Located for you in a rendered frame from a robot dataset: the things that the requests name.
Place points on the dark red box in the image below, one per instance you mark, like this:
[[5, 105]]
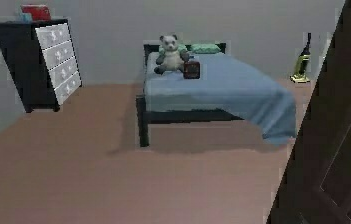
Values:
[[192, 69]]

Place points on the black bed with blue cover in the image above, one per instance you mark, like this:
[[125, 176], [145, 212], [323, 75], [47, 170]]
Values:
[[223, 90]]

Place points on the panda plush toy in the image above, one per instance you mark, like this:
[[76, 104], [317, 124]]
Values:
[[170, 56]]

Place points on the yellow upright vacuum cleaner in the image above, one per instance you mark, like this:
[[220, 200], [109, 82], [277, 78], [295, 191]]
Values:
[[302, 63]]

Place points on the black chest of white drawers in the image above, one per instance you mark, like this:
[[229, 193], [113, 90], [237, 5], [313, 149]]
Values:
[[23, 63]]

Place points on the dark brown room door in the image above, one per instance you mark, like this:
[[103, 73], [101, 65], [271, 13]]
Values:
[[333, 140]]

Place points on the small teal box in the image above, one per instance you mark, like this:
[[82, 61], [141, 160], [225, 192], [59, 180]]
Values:
[[25, 17]]

